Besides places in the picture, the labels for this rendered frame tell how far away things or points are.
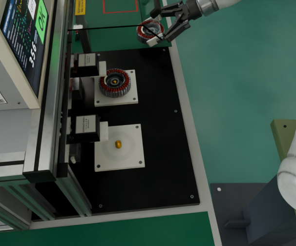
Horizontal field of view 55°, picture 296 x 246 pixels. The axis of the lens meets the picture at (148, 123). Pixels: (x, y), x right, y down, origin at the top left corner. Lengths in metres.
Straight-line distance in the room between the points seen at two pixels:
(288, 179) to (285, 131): 0.33
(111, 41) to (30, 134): 0.77
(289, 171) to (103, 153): 0.51
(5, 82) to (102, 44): 0.74
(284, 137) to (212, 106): 1.05
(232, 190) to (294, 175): 1.03
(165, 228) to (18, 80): 0.54
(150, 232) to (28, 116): 0.46
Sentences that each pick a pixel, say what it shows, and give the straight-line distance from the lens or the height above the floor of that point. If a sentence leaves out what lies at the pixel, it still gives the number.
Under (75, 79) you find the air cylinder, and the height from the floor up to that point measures 0.82.
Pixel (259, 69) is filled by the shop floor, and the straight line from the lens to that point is 2.31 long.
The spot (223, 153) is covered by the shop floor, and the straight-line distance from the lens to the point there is 1.82.
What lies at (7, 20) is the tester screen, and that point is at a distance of 0.51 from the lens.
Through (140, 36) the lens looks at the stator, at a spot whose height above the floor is 0.83.
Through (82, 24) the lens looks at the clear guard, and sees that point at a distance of 0.83.
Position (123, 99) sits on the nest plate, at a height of 0.78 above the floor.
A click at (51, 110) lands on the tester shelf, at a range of 0.58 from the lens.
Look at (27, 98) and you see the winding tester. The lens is 0.57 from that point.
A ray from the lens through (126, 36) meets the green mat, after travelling 1.26.
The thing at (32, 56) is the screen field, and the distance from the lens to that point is 0.60.
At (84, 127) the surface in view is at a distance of 0.78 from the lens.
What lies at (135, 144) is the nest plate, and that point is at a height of 0.78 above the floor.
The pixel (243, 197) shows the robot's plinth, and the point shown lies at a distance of 1.71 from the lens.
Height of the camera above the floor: 1.57
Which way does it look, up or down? 57 degrees down
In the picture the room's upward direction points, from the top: straight up
